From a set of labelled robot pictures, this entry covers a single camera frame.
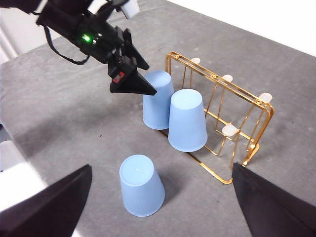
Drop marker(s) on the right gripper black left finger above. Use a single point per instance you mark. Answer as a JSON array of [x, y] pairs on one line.
[[44, 212]]

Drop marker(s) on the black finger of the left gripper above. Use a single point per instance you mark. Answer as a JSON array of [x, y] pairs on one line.
[[134, 53], [128, 84]]

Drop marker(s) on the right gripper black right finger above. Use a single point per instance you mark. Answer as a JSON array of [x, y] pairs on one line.
[[276, 212]]

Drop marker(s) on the blue ribbed plastic cup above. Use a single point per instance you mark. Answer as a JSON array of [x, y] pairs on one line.
[[158, 111], [140, 187], [187, 118]]

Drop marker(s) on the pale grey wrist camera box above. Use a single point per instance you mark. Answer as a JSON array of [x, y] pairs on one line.
[[129, 8]]

